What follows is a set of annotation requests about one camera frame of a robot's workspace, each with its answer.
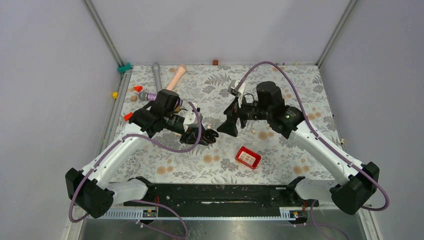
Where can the tan wooden block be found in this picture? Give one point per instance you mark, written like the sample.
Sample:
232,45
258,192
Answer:
134,98

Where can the red plastic tray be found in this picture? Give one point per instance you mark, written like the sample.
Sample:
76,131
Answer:
248,157

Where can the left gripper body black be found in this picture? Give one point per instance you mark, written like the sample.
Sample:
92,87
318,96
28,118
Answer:
190,132

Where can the red block on mat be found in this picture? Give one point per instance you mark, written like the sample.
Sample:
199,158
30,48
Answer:
128,116

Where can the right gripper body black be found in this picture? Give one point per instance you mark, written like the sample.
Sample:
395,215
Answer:
246,112

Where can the purple glitter toy microphone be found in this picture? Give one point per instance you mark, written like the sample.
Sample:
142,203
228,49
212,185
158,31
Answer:
146,96

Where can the beige toy microphone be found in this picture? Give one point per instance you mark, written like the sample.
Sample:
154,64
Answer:
179,72

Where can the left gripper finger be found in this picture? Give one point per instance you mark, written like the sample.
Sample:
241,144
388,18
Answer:
204,142
210,133

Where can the grey toy microphone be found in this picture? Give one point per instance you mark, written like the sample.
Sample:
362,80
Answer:
157,76

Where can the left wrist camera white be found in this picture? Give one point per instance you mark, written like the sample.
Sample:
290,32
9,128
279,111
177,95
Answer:
190,120

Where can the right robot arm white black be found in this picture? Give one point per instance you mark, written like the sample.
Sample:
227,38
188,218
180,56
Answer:
353,182

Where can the floral patterned table mat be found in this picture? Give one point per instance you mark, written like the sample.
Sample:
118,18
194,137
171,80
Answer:
281,160

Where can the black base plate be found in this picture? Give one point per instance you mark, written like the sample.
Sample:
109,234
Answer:
224,200

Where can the teal plastic piece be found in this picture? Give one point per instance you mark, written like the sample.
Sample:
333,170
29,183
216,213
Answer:
124,68

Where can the red triangular block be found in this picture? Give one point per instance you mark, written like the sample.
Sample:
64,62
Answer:
138,88

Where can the black glossy earbud charging case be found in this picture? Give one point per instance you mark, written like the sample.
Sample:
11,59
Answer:
213,140

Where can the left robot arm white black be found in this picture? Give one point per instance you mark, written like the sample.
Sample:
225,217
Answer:
91,187

